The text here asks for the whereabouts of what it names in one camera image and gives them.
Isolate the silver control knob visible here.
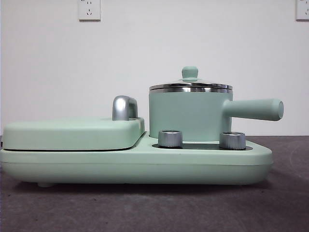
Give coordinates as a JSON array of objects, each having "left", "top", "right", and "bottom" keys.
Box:
[
  {"left": 157, "top": 130, "right": 183, "bottom": 148},
  {"left": 219, "top": 131, "right": 247, "bottom": 149}
]

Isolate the green hinged griddle cover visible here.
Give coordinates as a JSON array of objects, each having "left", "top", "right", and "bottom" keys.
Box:
[{"left": 2, "top": 116, "right": 147, "bottom": 152}]

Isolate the glass lid with green knob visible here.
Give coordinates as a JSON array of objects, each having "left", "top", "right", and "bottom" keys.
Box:
[{"left": 148, "top": 66, "right": 234, "bottom": 91}]

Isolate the green breakfast machine base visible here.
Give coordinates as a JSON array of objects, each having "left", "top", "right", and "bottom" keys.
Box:
[{"left": 0, "top": 131, "right": 274, "bottom": 188}]

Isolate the silver cover handle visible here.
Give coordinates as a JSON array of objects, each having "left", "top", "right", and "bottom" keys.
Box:
[{"left": 112, "top": 95, "right": 140, "bottom": 121}]

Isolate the green steamer pot with handle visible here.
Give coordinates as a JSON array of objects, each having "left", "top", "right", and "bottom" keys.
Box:
[{"left": 148, "top": 87, "right": 285, "bottom": 143}]

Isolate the white wall outlet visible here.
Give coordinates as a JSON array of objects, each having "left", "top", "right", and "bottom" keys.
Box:
[
  {"left": 296, "top": 0, "right": 309, "bottom": 21},
  {"left": 78, "top": 0, "right": 101, "bottom": 22}
]

